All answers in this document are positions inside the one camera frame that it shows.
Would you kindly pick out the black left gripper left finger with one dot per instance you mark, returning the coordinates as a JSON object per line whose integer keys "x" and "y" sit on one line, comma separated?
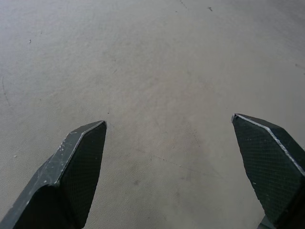
{"x": 71, "y": 176}

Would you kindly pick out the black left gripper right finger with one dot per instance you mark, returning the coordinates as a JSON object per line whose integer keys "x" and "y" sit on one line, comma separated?
{"x": 271, "y": 171}

